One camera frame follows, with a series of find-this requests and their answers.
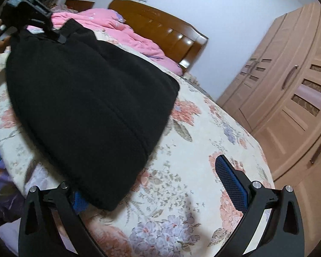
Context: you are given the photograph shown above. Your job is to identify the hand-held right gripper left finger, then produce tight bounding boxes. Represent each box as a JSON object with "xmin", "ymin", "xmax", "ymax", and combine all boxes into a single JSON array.
[{"xmin": 17, "ymin": 181, "xmax": 105, "ymax": 257}]

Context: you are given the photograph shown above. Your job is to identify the blue purple printed blanket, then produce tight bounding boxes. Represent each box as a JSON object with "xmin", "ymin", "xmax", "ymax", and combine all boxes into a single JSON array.
[{"xmin": 0, "ymin": 134, "xmax": 30, "ymax": 231}]

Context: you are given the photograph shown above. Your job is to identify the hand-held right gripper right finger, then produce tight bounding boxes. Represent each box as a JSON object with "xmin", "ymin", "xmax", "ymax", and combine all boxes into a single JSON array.
[{"xmin": 215, "ymin": 154, "xmax": 306, "ymax": 257}]

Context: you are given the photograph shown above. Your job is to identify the pink quilt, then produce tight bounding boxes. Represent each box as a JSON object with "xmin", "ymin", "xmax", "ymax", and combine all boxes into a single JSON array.
[{"xmin": 27, "ymin": 8, "xmax": 184, "ymax": 77}]

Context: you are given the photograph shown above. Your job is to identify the light wooden wardrobe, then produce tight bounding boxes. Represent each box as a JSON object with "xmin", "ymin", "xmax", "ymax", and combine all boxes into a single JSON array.
[{"xmin": 216, "ymin": 1, "xmax": 321, "ymax": 257}]

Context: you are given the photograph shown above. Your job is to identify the dark brown wooden nightstand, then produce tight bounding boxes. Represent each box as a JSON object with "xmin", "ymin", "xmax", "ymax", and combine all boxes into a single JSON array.
[{"xmin": 65, "ymin": 0, "xmax": 96, "ymax": 13}]

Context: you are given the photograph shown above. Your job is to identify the black pants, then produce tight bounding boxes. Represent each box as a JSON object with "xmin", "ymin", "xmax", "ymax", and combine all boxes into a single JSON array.
[{"xmin": 5, "ymin": 18, "xmax": 180, "ymax": 211}]

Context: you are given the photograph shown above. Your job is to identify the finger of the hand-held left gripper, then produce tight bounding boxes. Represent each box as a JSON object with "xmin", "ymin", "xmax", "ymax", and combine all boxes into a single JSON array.
[{"xmin": 43, "ymin": 12, "xmax": 68, "ymax": 44}]

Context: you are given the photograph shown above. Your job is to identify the wooden headboard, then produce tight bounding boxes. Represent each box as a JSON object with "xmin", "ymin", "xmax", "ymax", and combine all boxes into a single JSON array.
[{"xmin": 108, "ymin": 0, "xmax": 209, "ymax": 73}]

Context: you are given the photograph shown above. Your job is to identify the floral bedspread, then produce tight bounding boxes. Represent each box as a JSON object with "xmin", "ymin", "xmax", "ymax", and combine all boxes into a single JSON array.
[{"xmin": 0, "ymin": 29, "xmax": 276, "ymax": 257}]

